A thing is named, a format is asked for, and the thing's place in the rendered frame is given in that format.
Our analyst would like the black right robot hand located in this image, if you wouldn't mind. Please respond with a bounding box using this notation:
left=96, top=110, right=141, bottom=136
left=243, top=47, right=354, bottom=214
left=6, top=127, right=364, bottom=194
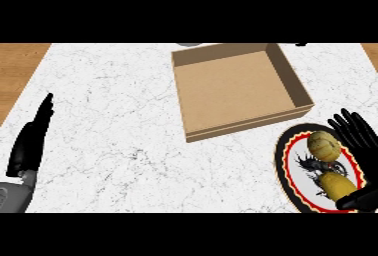
left=326, top=107, right=378, bottom=212

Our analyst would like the black-rimmed patterned plate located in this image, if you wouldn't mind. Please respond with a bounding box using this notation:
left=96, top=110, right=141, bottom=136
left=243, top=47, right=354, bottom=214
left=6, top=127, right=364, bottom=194
left=273, top=122, right=370, bottom=214

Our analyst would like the brown cardboard box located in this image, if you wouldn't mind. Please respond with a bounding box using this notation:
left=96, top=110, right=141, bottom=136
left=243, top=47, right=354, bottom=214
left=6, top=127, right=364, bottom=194
left=169, top=43, right=316, bottom=144

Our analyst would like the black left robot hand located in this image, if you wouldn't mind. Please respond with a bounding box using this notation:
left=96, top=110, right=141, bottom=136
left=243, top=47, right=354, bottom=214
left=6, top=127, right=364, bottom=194
left=4, top=92, right=56, bottom=180

